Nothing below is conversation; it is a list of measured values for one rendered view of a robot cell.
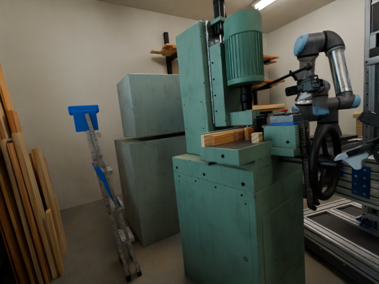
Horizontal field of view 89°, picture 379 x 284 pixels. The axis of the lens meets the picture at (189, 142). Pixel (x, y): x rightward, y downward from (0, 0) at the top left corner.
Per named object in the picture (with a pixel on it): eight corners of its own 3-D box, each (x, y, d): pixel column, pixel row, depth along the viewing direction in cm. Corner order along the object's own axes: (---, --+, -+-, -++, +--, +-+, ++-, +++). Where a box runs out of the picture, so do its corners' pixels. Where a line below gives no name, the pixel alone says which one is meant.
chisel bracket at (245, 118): (252, 128, 93) (251, 110, 92) (229, 128, 104) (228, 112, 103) (261, 126, 97) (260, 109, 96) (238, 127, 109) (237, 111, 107)
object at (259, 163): (256, 170, 76) (255, 160, 75) (216, 163, 92) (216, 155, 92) (300, 151, 100) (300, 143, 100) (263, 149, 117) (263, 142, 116)
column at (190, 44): (210, 157, 108) (198, 19, 99) (185, 154, 126) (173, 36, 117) (235, 150, 122) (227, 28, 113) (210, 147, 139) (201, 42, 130)
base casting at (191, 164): (253, 194, 76) (252, 171, 74) (172, 171, 121) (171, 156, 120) (303, 167, 103) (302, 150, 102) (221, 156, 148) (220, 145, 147)
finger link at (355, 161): (340, 176, 60) (376, 164, 53) (329, 158, 62) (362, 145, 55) (343, 173, 62) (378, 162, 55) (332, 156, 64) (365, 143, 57)
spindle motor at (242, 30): (250, 81, 84) (246, 4, 80) (220, 88, 98) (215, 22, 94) (272, 82, 95) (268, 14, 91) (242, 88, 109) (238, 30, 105)
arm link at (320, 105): (339, 113, 104) (338, 92, 103) (316, 115, 106) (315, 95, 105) (331, 114, 112) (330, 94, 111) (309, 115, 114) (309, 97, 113)
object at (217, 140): (214, 145, 83) (214, 136, 83) (211, 145, 85) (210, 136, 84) (285, 129, 121) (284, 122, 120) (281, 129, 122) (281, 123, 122)
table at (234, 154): (263, 171, 62) (262, 152, 61) (199, 160, 86) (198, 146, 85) (329, 141, 98) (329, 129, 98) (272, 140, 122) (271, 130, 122)
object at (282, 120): (293, 125, 76) (293, 111, 75) (267, 125, 84) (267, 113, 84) (307, 122, 84) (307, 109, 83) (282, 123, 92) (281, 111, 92)
